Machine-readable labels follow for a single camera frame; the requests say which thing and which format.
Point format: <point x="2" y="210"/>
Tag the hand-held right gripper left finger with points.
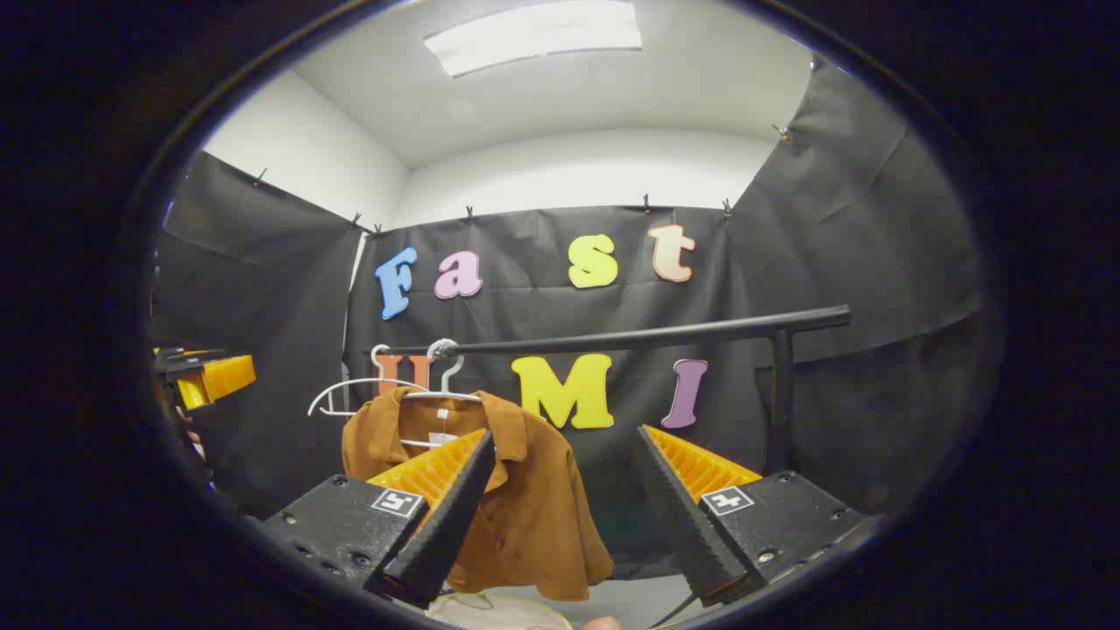
<point x="442" y="534"/>

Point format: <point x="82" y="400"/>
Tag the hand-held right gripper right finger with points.
<point x="691" y="534"/>

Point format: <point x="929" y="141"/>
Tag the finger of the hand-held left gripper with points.
<point x="223" y="376"/>

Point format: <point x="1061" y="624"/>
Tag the brown shirt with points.
<point x="534" y="516"/>

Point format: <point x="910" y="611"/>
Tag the white round laundry hamper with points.
<point x="499" y="614"/>

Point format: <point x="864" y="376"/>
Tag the white plastic hanger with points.
<point x="446" y="395"/>
<point x="367" y="382"/>

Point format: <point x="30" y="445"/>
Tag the black clothes rack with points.
<point x="656" y="336"/>

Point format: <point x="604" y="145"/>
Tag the black backdrop cloth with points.
<point x="262" y="289"/>

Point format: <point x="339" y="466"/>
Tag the ceiling light panel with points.
<point x="534" y="35"/>

